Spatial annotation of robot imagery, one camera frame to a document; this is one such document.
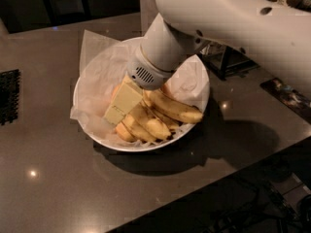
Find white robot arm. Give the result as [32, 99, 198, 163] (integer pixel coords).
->
[126, 0, 311, 96]

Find long spotted yellow banana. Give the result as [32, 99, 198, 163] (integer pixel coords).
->
[129, 103, 171, 140]

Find dark water dispenser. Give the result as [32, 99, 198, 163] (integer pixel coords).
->
[43, 0, 91, 26]

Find black mesh mat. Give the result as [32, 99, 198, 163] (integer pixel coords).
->
[0, 69, 20, 125]

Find black wire snack rack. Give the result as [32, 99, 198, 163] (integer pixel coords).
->
[199, 44, 259, 81]

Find right yellow banana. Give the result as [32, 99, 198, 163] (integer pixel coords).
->
[144, 89, 203, 124]

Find black floor cables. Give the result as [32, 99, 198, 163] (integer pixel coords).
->
[200, 178, 311, 233]

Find white round bowl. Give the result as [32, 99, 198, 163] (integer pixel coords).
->
[72, 36, 211, 153]

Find white paper bowl liner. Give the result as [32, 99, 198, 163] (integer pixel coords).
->
[69, 29, 210, 149]

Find dark patterned mat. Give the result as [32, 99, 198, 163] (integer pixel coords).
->
[260, 78, 311, 124]

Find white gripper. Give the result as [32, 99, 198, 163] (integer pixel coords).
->
[104, 46, 175, 125]

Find lower spotted yellow banana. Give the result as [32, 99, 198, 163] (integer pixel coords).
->
[122, 115, 156, 142]

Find white paper bag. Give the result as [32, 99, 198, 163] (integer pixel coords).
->
[140, 0, 157, 34]

